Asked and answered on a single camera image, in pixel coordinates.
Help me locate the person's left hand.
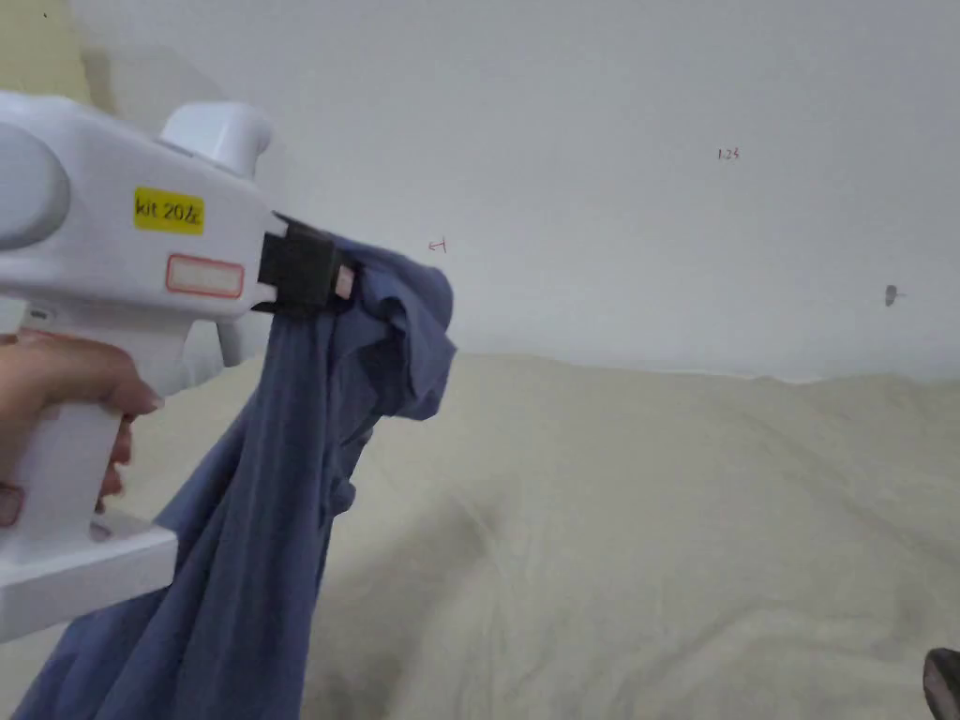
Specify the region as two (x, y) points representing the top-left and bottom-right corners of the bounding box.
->
(0, 329), (166, 518)

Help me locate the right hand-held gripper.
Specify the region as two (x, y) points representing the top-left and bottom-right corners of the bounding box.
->
(922, 647), (960, 720)

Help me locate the bed with beige sheet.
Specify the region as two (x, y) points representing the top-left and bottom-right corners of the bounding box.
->
(0, 351), (960, 720)

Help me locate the dark blue shirt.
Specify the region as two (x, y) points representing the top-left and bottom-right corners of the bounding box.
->
(10, 232), (458, 720)

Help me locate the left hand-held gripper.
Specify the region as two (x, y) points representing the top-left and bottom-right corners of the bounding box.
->
(0, 89), (361, 646)

